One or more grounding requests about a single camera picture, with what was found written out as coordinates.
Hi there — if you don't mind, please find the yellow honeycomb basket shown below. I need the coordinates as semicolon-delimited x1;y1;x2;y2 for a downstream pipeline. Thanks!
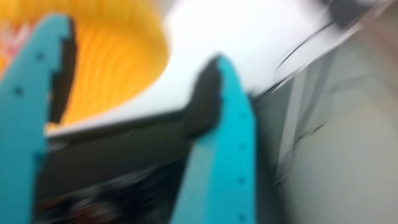
0;0;170;128

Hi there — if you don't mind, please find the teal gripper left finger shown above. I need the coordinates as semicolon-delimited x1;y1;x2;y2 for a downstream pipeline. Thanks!
0;12;78;224

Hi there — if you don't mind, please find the red white cube piece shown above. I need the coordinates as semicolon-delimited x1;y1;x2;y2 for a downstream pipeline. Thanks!
0;23;32;68

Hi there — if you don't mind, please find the black glass computer case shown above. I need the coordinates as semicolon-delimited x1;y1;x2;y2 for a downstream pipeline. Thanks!
32;93;280;224

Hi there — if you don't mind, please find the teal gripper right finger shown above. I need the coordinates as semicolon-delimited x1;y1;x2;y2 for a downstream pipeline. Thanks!
169;54;257;224

